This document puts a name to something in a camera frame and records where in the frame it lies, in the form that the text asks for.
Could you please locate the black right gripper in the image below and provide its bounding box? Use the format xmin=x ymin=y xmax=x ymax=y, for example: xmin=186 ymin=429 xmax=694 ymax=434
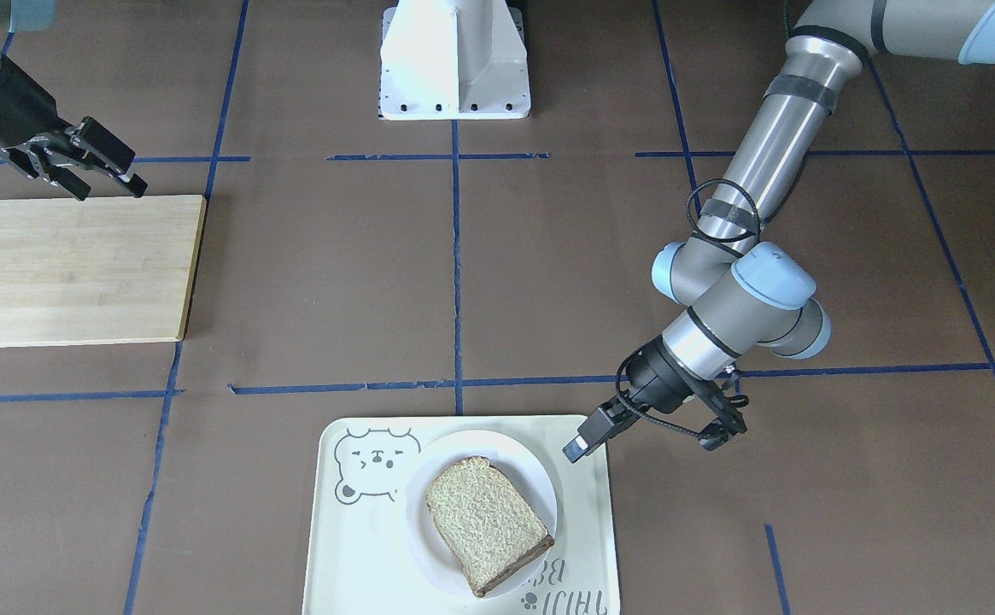
xmin=0 ymin=56 xmax=147 ymax=200

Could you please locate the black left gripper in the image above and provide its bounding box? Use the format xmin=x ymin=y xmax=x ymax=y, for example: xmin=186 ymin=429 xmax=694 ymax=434
xmin=562 ymin=337 xmax=693 ymax=463

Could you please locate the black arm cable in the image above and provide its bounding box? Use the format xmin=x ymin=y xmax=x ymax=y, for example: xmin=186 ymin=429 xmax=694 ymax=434
xmin=687 ymin=178 xmax=764 ymax=257

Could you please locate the cream serving tray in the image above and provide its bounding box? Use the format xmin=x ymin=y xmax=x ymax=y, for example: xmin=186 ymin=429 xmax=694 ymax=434
xmin=302 ymin=415 xmax=621 ymax=614

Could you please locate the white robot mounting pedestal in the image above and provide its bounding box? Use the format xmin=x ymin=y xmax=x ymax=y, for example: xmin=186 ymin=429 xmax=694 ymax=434
xmin=378 ymin=1 xmax=532 ymax=121

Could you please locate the wooden cutting board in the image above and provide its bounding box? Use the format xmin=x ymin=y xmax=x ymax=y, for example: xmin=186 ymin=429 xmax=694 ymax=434
xmin=0 ymin=195 xmax=207 ymax=348

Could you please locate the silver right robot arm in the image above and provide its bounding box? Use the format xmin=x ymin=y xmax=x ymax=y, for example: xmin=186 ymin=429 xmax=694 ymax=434
xmin=0 ymin=50 xmax=147 ymax=200

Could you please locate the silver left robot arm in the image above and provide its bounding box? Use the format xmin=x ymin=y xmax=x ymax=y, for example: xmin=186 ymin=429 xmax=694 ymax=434
xmin=563 ymin=1 xmax=995 ymax=463

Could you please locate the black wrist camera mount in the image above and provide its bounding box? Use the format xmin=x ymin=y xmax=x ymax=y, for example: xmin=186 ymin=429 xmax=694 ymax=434
xmin=693 ymin=372 xmax=748 ymax=451

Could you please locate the white round plate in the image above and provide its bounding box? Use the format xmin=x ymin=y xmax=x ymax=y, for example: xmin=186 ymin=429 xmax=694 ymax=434
xmin=396 ymin=429 xmax=559 ymax=604

